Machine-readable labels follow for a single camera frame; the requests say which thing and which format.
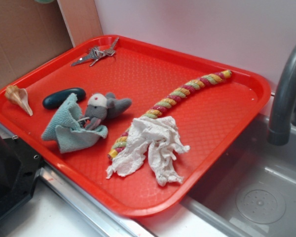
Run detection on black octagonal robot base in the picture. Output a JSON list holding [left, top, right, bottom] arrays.
[[0, 136, 43, 221]]

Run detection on red plastic tray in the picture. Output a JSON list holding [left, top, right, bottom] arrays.
[[0, 36, 271, 217]]

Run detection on crumpled white paper towel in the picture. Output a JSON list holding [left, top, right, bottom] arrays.
[[107, 116, 190, 187]]

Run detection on grey plush mouse toy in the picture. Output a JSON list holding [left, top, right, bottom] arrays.
[[79, 92, 132, 130]]

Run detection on bunch of metal keys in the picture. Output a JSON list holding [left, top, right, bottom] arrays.
[[71, 37, 119, 67]]

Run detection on teal knitted cloth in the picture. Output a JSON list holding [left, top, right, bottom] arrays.
[[41, 93, 108, 154]]

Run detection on dark oval stone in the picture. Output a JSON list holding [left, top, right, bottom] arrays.
[[42, 87, 86, 110]]

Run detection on grey sink basin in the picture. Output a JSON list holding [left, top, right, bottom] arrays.
[[182, 116, 296, 237]]

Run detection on tan spiral seashell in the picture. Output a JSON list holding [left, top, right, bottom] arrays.
[[4, 85, 33, 116]]

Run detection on grey sink faucet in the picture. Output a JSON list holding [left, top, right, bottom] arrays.
[[267, 46, 296, 146]]

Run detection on brown cardboard box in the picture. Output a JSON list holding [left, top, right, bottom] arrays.
[[0, 0, 103, 89]]

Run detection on twisted multicolour rope toy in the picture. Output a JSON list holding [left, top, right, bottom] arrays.
[[107, 70, 232, 160]]

